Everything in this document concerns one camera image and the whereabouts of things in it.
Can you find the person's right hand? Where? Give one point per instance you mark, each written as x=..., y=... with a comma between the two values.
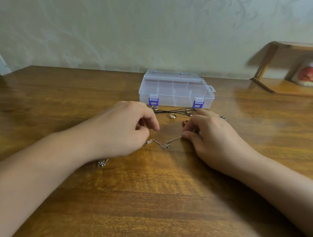
x=217, y=144

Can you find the person's left hand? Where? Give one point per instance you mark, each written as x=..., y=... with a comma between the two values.
x=117, y=132

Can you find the clear plastic organizer box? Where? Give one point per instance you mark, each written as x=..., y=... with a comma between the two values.
x=176, y=90

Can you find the person's right forearm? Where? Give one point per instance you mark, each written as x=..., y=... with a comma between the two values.
x=286, y=195

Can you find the person's left forearm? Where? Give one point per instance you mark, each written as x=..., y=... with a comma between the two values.
x=36, y=173

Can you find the wooden shelf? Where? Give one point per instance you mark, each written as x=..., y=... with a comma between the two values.
x=283, y=85

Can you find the white printed mug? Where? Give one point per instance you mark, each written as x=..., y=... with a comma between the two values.
x=304, y=74

